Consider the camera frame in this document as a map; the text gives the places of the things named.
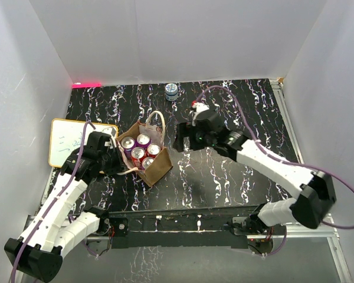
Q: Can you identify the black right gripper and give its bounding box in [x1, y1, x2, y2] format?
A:
[173, 121, 215, 153]

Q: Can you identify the red cola can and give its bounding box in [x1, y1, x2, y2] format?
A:
[146, 143, 161, 158]
[142, 157, 154, 170]

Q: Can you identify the purple soda can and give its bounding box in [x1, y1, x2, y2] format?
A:
[121, 136, 136, 152]
[136, 134, 152, 149]
[131, 147, 146, 169]

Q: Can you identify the patterned canvas tote bag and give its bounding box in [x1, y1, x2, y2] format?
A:
[117, 110, 173, 187]

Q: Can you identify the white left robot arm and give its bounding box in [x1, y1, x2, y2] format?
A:
[4, 131, 122, 282]

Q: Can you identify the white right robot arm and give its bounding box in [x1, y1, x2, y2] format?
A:
[173, 103, 336, 234]

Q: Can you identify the blue white round jar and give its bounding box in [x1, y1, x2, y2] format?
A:
[165, 83, 179, 101]

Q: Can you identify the pink tape strip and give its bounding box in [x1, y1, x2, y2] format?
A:
[72, 83, 102, 89]

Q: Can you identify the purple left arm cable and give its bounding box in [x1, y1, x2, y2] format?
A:
[8, 120, 97, 283]

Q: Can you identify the small whiteboard orange frame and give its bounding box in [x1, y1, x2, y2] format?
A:
[48, 119, 118, 168]

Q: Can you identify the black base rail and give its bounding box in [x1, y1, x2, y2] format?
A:
[109, 206, 275, 249]

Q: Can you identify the aluminium frame rail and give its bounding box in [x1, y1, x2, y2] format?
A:
[269, 79, 353, 282]

